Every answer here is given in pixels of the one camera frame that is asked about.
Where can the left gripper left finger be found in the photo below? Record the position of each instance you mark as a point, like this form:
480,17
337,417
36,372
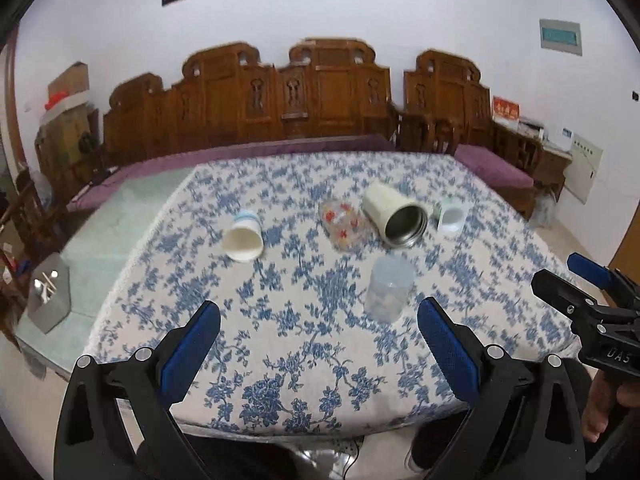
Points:
92,441

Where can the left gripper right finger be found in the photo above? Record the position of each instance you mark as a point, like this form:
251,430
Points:
522,420

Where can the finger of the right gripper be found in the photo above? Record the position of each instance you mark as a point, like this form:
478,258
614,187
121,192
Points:
563,296
590,271

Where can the translucent blue plastic cup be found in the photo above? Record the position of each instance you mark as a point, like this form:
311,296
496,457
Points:
391,281

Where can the small clear green cup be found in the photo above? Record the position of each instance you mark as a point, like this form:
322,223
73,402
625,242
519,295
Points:
451,215

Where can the white blue paper cup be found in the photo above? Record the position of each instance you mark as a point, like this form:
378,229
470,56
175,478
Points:
242,241

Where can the glass cup red pattern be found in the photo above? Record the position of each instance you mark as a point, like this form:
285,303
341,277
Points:
347,227

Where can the person right hand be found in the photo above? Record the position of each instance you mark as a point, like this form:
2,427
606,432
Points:
604,394

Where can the wooden side table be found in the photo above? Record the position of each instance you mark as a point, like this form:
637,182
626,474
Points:
544,164

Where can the grey metal box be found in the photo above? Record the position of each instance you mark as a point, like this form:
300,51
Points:
49,293

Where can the white box on table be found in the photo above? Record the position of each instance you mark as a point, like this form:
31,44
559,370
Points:
562,139

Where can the purple armchair cushion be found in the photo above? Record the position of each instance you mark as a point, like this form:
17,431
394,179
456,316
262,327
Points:
491,168

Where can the cream steel tumbler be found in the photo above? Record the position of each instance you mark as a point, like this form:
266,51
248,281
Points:
401,221

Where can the red gift box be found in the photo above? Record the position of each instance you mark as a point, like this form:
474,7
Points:
505,109

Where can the carved wooden armchair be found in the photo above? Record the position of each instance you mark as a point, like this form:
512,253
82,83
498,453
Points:
446,105

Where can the blue floral tablecloth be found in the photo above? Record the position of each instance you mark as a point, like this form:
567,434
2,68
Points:
296,354

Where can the stacked cardboard boxes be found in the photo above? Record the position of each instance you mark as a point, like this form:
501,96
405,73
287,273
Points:
67,143

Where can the carved wooden sofa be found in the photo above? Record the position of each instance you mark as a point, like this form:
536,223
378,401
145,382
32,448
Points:
227,97

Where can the wall electrical panel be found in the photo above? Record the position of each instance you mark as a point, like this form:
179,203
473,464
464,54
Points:
561,36

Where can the glass door wooden frame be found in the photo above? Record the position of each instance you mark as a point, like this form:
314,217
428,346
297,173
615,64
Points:
11,140

